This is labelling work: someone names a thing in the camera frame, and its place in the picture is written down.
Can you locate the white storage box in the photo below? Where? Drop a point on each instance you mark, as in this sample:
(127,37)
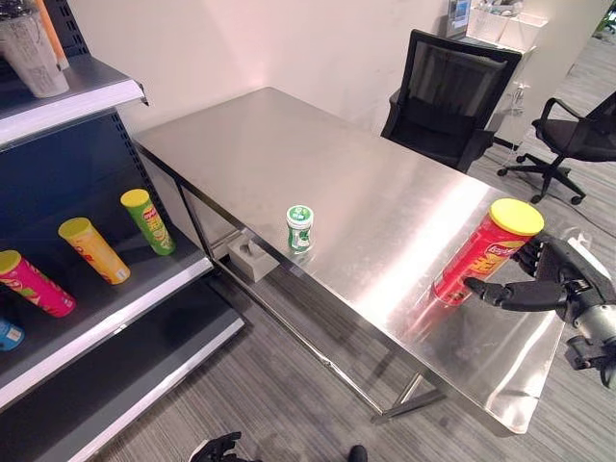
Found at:
(488,21)

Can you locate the blue framed picture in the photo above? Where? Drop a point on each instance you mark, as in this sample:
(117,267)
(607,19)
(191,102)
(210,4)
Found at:
(458,14)

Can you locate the orange white tube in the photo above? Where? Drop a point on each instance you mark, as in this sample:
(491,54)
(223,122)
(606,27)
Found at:
(53,36)

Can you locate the pink chips can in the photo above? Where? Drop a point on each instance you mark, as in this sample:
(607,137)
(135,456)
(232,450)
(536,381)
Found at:
(36,286)

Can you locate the black swivel office chair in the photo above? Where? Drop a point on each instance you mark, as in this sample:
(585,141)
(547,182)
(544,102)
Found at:
(572,139)

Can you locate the white paper cup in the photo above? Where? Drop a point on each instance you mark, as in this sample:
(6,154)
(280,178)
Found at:
(31,53)

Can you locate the grey metal store shelf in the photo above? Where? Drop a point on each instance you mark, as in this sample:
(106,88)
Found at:
(96,308)

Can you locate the blue can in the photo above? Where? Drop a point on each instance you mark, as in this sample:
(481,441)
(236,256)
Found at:
(9,334)

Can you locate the green white gum bottle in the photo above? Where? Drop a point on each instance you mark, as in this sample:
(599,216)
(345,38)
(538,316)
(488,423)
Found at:
(300,229)

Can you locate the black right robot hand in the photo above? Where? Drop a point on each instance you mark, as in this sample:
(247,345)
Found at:
(539,289)

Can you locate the black mesh office chair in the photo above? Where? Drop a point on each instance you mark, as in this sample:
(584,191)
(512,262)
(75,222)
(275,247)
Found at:
(445,101)

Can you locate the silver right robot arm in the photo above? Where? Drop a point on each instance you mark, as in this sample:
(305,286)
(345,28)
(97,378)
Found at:
(593,337)

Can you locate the red chips can yellow lid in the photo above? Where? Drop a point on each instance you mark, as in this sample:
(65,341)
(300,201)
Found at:
(486,255)

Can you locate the dark robot foot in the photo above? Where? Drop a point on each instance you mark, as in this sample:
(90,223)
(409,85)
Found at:
(357,453)

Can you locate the green chips can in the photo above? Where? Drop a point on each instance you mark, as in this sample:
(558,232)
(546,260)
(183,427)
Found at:
(149,222)

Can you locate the grey tissue box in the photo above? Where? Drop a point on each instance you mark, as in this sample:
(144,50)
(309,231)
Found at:
(252,262)

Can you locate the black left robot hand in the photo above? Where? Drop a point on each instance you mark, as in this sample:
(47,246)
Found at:
(217,448)

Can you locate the white cabinet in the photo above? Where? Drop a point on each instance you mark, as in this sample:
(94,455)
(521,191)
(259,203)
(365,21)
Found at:
(510,72)

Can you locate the stainless steel table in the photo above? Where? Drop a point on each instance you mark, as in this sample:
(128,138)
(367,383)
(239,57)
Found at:
(337,202)

